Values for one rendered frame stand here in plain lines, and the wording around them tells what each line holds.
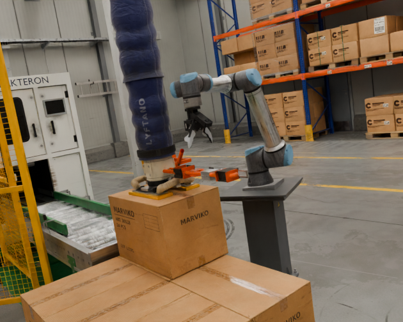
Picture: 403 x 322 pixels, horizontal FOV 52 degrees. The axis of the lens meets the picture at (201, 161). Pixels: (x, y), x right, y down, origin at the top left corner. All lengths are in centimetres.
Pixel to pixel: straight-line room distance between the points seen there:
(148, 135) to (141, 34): 55
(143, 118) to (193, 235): 70
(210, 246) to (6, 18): 1042
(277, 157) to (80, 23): 1061
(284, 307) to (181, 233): 65
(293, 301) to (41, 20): 1126
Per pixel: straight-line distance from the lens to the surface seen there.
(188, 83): 204
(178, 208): 218
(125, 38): 233
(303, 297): 204
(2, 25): 1206
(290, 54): 1030
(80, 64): 1266
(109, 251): 277
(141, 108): 230
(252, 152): 293
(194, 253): 228
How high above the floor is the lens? 147
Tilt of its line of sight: 9 degrees down
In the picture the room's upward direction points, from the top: 9 degrees counter-clockwise
